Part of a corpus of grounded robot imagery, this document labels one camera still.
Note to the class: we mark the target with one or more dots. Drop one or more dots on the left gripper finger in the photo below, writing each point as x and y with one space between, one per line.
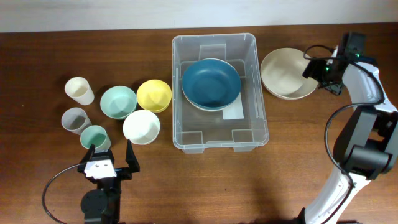
131 159
87 157

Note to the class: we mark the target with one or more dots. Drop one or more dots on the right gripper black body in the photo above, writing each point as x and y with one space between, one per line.
322 73

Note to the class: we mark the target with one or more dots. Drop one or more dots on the mint green plastic cup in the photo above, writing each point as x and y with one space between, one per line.
96 135

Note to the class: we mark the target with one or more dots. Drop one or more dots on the translucent grey plastic cup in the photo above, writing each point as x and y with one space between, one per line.
75 120

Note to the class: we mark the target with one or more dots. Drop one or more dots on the beige plate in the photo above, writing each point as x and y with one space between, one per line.
282 74

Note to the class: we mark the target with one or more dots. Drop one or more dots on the cream plate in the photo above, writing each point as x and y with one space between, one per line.
205 108

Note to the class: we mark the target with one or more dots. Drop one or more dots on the dark blue plate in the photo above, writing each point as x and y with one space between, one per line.
211 82

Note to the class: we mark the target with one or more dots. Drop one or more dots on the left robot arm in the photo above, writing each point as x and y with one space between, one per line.
102 205

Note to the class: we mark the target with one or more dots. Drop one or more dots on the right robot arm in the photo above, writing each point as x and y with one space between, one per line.
360 138

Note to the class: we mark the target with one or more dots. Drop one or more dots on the white bowl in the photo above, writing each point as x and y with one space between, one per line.
141 127

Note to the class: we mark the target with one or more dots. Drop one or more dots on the mint green bowl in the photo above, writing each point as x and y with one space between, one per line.
118 102

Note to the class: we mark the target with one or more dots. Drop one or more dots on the cream plastic cup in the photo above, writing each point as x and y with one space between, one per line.
79 90

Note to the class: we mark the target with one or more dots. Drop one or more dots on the yellow bowl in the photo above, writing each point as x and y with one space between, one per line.
154 96

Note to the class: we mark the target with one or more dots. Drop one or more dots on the clear plastic storage bin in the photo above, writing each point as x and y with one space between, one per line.
195 130

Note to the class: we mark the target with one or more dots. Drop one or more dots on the white label in bin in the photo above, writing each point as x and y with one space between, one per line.
234 110

